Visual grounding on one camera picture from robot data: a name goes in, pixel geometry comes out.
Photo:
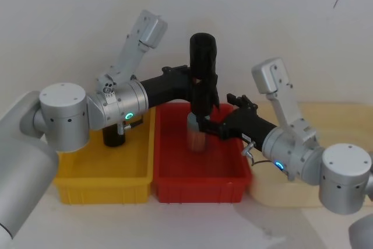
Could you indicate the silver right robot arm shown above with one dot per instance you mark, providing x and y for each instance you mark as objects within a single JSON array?
[{"x": 341, "y": 170}]

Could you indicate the orange bottle with grey cap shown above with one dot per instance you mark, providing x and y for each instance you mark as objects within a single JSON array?
[{"x": 195, "y": 141}]

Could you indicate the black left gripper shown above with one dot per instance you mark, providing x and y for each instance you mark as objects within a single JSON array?
[{"x": 166, "y": 87}]

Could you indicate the yellow plastic bin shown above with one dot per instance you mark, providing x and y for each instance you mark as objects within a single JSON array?
[{"x": 105, "y": 167}]

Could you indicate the red plastic bin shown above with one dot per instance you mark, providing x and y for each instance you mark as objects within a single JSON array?
[{"x": 201, "y": 170}]

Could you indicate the cream plastic tray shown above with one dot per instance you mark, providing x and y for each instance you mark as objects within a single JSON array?
[{"x": 291, "y": 190}]

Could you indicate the short black cylinder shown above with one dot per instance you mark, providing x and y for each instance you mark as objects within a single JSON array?
[{"x": 113, "y": 138}]

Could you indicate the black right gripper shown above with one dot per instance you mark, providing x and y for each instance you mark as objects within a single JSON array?
[{"x": 247, "y": 126}]

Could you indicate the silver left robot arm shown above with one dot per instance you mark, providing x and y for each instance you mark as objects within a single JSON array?
[{"x": 62, "y": 115}]

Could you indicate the tall black cylinder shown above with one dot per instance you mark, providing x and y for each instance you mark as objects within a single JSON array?
[{"x": 202, "y": 56}]

